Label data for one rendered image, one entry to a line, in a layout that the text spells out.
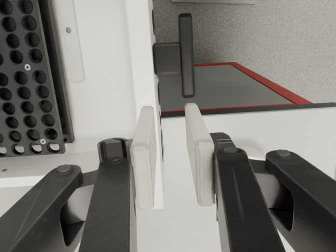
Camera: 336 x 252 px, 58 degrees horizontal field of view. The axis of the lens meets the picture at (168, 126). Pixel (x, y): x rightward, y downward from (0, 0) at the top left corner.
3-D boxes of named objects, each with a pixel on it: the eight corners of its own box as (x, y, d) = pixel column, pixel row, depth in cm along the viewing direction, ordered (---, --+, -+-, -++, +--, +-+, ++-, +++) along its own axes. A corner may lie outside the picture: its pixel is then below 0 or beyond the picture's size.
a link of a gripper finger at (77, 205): (132, 221, 11) (52, 226, 11) (141, 163, 16) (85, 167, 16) (127, 185, 11) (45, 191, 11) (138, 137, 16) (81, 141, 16)
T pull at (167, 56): (191, 12, 27) (192, 12, 25) (194, 95, 29) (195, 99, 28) (150, 15, 27) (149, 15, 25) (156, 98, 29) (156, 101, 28)
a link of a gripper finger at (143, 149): (153, 211, 13) (136, 212, 13) (157, 149, 20) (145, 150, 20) (148, 147, 12) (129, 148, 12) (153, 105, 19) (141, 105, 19)
